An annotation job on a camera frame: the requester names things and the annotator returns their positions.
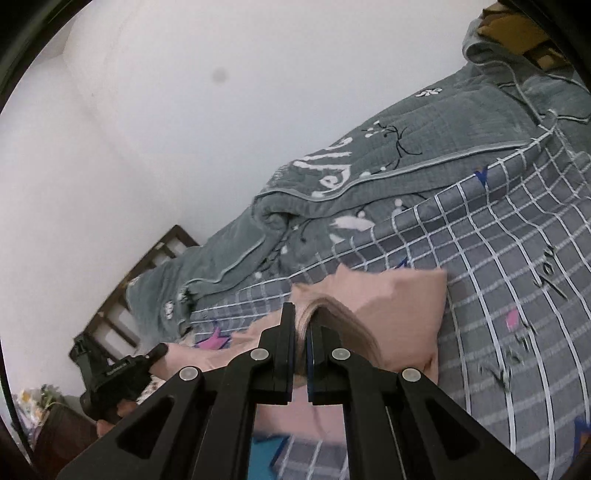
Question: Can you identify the dark wooden slatted headboard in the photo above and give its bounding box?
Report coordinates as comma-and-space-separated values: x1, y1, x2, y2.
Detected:
69, 224, 201, 365

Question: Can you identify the dark wooden nightstand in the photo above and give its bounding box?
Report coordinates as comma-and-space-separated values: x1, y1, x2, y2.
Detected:
34, 401, 100, 467

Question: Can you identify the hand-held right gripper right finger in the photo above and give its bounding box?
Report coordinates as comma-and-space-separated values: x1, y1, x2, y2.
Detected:
305, 318, 515, 480

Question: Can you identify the grey checked sheet with stars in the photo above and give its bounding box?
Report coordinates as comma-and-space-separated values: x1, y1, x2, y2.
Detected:
189, 124, 591, 480

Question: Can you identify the person's left hand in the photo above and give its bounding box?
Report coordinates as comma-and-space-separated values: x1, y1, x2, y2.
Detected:
96, 399, 139, 437

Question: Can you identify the pink ribbed sweater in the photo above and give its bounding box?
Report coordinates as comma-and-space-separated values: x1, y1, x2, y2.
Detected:
139, 264, 448, 446

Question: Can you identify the brown clothes pile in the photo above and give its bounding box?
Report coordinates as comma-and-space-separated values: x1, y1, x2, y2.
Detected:
475, 2, 575, 70

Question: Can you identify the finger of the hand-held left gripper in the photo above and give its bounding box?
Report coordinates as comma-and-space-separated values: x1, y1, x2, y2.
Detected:
141, 344, 169, 370

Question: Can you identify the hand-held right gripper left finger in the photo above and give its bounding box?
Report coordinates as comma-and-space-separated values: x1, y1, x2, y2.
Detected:
55, 302, 296, 480

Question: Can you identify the grey quilted blanket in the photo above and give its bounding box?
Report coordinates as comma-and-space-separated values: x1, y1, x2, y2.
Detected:
124, 9, 591, 337

